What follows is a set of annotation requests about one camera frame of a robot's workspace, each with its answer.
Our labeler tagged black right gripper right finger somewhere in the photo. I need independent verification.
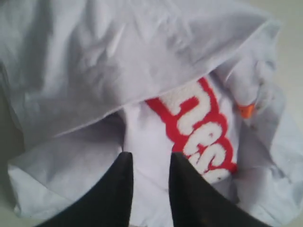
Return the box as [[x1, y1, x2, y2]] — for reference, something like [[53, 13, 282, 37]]
[[169, 153, 265, 227]]

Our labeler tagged white t-shirt with red logo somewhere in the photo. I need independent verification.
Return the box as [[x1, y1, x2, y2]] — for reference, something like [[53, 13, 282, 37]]
[[0, 0, 303, 227]]

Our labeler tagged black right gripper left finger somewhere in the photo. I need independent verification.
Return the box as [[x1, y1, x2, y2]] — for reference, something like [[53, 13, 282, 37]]
[[39, 152, 133, 227]]

